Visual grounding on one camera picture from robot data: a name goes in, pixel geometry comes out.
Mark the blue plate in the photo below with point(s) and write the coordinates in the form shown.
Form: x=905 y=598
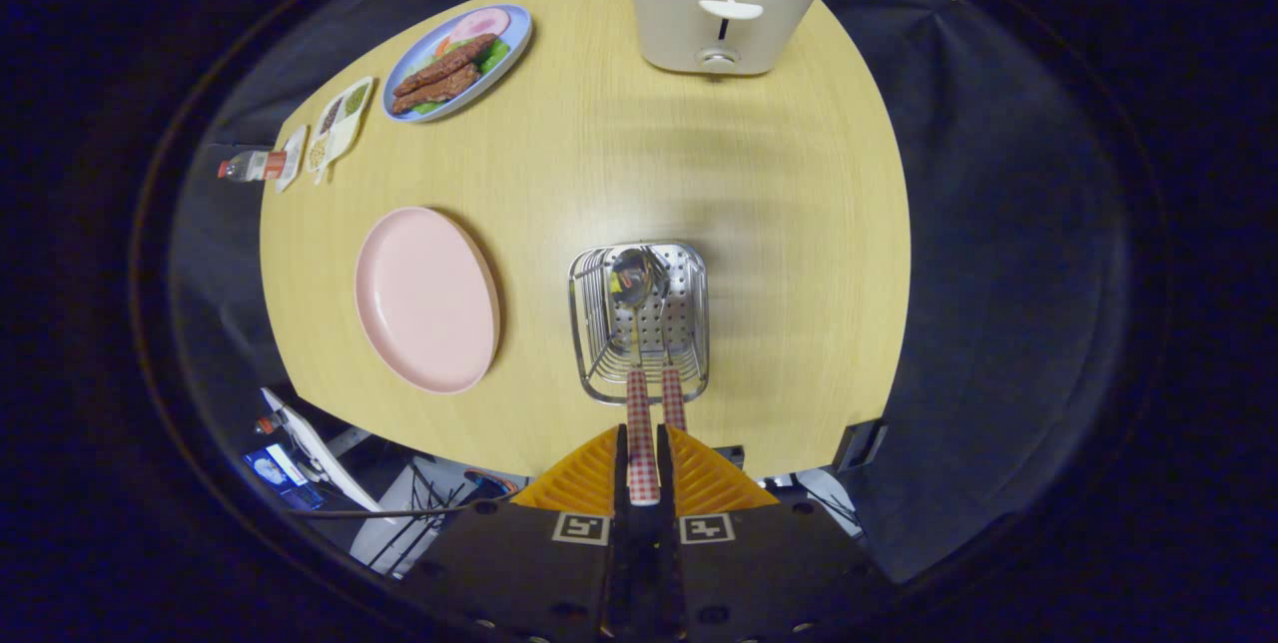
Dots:
x=519 y=22

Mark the brown meat strip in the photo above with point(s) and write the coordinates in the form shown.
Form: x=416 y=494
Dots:
x=444 y=64
x=436 y=91

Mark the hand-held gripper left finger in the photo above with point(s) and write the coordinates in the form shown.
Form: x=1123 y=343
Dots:
x=539 y=573

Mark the black table bracket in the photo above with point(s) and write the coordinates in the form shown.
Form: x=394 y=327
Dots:
x=861 y=445

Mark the white divided condiment dish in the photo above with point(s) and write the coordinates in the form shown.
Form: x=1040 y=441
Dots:
x=342 y=129

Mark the white toaster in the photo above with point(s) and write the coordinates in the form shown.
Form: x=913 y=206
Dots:
x=719 y=29

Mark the white square coaster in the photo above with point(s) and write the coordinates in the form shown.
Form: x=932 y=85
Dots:
x=297 y=142

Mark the clear bottle with red cap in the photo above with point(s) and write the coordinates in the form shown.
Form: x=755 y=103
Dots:
x=255 y=166

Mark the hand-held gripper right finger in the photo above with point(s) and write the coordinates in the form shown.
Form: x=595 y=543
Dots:
x=759 y=573

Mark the blue box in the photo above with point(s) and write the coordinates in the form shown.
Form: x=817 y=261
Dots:
x=280 y=476

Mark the green lettuce leaf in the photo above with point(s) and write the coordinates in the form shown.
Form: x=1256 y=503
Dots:
x=494 y=56

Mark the pink ham slice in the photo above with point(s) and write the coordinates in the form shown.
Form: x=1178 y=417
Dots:
x=484 y=24

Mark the pink plate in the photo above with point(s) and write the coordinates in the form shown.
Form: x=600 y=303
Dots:
x=429 y=304

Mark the white board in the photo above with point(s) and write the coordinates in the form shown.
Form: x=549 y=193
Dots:
x=319 y=453

